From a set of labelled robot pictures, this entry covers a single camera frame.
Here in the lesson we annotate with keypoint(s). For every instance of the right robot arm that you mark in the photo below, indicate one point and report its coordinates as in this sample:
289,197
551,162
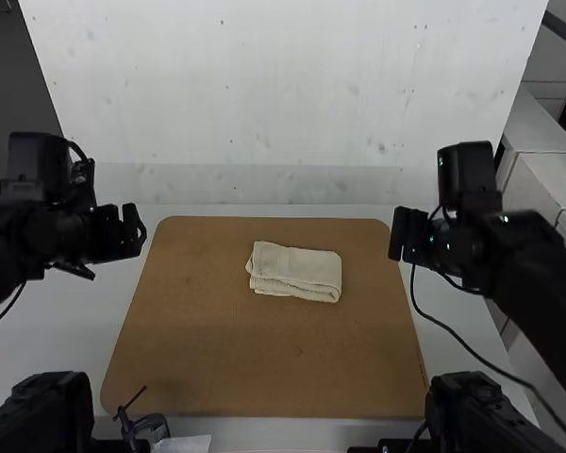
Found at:
523,255

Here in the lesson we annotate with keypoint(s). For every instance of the cork mat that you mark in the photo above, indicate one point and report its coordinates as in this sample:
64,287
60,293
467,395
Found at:
264,354

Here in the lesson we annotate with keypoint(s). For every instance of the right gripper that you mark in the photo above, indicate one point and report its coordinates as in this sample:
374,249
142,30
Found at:
412,236

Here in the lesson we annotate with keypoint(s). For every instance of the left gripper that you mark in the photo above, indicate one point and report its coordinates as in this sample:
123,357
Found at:
115,236

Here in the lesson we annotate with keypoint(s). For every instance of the black clamp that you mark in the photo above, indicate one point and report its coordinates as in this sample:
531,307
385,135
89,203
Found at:
141,427

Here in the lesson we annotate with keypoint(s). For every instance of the silver foil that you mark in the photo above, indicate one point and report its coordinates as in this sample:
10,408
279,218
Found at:
184,444

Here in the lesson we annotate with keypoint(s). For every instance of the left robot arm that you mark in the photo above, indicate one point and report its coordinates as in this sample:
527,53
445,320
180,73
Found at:
9,236

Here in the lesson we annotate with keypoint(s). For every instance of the pale towel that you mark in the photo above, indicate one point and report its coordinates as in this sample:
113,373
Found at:
302,269

